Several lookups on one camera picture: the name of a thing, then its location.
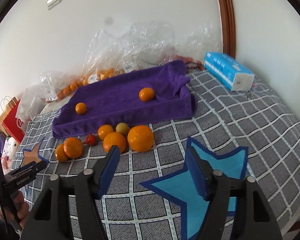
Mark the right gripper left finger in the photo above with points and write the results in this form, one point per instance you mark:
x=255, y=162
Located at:
x=50, y=215

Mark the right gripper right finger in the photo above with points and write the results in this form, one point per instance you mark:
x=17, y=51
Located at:
x=253, y=216

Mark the small orange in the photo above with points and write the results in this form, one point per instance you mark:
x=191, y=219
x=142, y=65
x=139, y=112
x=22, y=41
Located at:
x=60, y=154
x=103, y=131
x=81, y=108

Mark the person's left hand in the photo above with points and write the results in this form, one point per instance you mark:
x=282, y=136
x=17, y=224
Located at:
x=23, y=213

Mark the red paper shopping bag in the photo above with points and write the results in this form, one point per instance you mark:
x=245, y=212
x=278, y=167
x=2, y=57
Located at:
x=13, y=125

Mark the white plastic bag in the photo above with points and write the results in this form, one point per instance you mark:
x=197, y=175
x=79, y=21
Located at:
x=33, y=101

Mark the small red tomato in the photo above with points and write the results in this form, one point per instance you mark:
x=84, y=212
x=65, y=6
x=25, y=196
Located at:
x=91, y=140

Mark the grey checked star blanket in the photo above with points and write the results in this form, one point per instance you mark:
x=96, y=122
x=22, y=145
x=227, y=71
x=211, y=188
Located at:
x=253, y=133

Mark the clear bag left oranges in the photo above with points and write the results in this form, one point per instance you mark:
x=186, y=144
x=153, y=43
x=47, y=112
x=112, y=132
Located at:
x=58, y=85

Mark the yellow-green small fruit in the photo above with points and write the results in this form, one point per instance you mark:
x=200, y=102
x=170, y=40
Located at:
x=123, y=129

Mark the large orange right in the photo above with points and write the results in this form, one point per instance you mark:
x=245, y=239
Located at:
x=140, y=138

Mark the blue tissue pack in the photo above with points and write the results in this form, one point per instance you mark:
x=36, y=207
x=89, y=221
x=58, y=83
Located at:
x=235, y=76

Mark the purple towel-covered tray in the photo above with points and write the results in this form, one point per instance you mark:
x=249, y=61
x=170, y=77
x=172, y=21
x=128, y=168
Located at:
x=116, y=99

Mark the clear bag of red fruit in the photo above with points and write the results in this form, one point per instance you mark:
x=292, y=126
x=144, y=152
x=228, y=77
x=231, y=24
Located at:
x=191, y=50

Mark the clear bag of oranges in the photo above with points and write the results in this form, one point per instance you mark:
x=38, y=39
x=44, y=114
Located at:
x=145, y=45

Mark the white wall light switch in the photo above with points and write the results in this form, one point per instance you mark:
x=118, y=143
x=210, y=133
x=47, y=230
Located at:
x=52, y=3

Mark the brown wooden door frame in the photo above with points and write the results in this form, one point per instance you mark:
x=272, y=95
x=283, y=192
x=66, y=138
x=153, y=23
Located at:
x=228, y=24

